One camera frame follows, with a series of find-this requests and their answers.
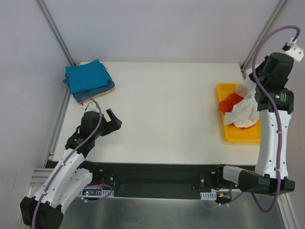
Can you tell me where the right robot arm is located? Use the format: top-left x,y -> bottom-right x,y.
214,52 -> 295,196

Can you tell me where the teal folded t shirt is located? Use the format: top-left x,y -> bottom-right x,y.
65,59 -> 110,94

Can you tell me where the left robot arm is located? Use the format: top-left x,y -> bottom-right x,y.
20,109 -> 122,229

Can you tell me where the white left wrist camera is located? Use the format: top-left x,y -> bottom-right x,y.
81,102 -> 99,112

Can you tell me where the left aluminium frame post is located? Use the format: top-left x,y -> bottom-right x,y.
36,0 -> 76,66

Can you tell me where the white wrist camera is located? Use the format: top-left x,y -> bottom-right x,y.
81,102 -> 99,112
282,38 -> 304,62

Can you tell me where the beige folded t shirt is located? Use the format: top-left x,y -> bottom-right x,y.
78,87 -> 116,105

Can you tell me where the right aluminium frame post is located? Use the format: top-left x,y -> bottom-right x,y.
240,0 -> 289,72

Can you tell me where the white t shirt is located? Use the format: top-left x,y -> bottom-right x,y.
219,75 -> 259,129

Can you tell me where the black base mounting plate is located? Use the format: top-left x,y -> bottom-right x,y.
45,161 -> 243,198

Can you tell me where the orange t shirt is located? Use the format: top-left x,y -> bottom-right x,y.
219,93 -> 259,129

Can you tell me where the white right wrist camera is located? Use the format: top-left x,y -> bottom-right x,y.
282,38 -> 304,62

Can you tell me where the blue folded t shirt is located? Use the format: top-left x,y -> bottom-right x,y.
63,77 -> 115,103

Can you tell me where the aluminium frame post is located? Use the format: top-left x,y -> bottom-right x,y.
36,0 -> 76,66
240,0 -> 289,72

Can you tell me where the white slotted cable duct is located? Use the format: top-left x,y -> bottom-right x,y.
200,191 -> 217,201

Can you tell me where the yellow plastic tray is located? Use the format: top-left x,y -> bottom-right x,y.
216,83 -> 261,144

